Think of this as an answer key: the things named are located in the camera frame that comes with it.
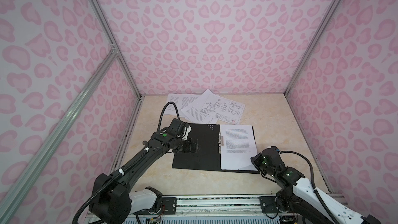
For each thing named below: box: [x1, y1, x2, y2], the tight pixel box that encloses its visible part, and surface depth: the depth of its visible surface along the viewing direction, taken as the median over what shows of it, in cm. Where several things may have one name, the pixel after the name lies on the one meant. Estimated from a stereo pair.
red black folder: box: [172, 123, 259, 173], surface depth 90 cm
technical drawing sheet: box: [199, 93, 246, 125], surface depth 113 cm
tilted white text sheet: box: [180, 88, 219, 124], surface depth 112 cm
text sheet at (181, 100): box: [164, 93, 201, 118], surface depth 120 cm
